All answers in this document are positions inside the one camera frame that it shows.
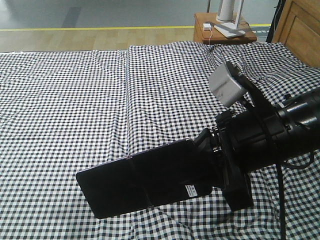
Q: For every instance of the white cylindrical speaker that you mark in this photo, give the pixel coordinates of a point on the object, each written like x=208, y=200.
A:
x=225, y=11

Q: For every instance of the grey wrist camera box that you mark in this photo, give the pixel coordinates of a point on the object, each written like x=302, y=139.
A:
x=224, y=86

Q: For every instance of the black smartphone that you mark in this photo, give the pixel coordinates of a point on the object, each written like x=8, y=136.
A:
x=133, y=183

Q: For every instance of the wooden nightstand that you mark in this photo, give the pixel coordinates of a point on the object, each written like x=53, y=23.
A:
x=213, y=36

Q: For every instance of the black white checkered bedsheet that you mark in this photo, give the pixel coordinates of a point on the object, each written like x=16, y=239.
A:
x=63, y=112

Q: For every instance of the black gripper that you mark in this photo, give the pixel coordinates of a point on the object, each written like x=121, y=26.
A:
x=246, y=147

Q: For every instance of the white power adapter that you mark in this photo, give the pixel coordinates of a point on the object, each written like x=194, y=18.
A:
x=206, y=26

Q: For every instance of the wooden headboard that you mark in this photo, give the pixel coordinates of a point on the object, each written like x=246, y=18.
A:
x=299, y=30

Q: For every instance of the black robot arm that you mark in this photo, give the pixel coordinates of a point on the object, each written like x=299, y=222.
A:
x=223, y=157

